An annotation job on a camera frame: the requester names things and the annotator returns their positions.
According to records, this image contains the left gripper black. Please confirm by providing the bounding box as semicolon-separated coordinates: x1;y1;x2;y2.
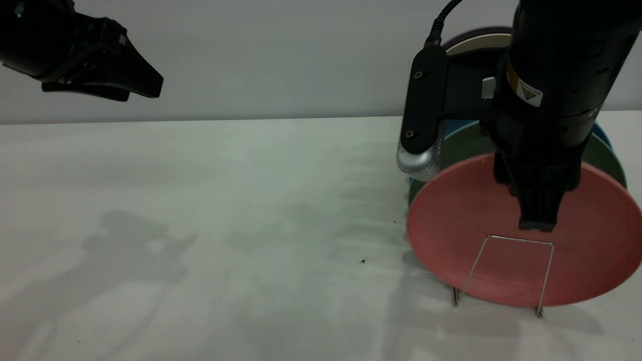
0;0;164;102

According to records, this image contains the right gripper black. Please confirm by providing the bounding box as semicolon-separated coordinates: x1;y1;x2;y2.
483;48;633;233

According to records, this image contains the pink round plate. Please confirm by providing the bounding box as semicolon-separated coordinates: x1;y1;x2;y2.
406;153;642;307

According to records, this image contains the green round plate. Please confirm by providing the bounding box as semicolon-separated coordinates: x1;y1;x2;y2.
409;120;627;206

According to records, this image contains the blue round plate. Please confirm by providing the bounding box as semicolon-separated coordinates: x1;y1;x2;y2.
409;119;614;187

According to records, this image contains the beige round plate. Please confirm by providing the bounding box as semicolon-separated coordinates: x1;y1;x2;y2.
445;33;512;57

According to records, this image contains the dark purple round plate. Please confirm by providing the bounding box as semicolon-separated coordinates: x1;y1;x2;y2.
441;26;513;51

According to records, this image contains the metal wire plate rack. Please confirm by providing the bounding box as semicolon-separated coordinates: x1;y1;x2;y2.
451;234;556;319

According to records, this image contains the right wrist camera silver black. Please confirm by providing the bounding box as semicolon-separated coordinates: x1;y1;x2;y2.
396;45;502;182

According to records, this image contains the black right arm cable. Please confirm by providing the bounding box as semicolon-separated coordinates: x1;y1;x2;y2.
425;0;463;48

